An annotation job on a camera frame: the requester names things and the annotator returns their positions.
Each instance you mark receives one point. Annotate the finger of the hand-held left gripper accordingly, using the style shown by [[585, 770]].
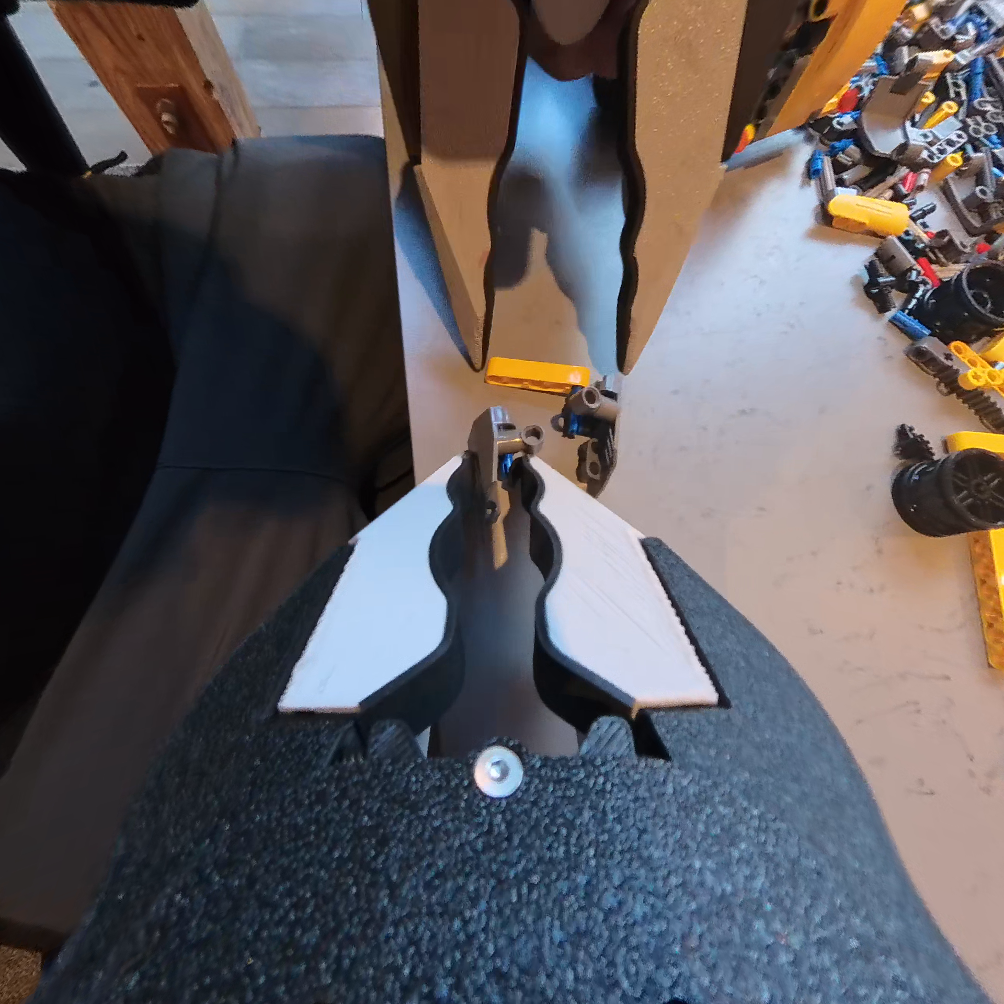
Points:
[[674, 118], [463, 118]]

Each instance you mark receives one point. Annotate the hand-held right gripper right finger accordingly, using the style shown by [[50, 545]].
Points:
[[620, 620]]

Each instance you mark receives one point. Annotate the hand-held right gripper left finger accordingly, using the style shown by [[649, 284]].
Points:
[[376, 627]]

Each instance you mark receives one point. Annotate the small grey toy connector piece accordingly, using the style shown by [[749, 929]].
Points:
[[490, 478]]

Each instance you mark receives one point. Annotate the grey toy plate with blue pins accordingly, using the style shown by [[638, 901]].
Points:
[[592, 431]]

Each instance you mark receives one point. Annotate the short yellow toy beam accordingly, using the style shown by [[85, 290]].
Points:
[[537, 372]]

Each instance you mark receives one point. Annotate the grey desk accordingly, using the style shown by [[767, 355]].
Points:
[[745, 470]]

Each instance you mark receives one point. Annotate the yellow toy vehicle model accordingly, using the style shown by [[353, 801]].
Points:
[[823, 55]]

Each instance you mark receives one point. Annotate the yellow curved toy panel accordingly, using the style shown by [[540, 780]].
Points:
[[867, 213]]

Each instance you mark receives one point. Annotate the pile of small toy parts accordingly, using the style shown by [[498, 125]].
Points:
[[925, 118]]

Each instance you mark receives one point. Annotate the small black toy connector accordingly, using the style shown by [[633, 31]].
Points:
[[914, 443]]

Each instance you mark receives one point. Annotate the black toy wheel rim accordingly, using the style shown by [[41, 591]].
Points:
[[969, 298]]

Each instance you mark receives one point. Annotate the black spoked toy wheel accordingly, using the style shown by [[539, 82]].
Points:
[[953, 486]]

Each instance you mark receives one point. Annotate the black metal pole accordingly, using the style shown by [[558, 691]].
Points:
[[35, 94]]

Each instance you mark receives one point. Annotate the wooden post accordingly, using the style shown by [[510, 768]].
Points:
[[157, 70]]

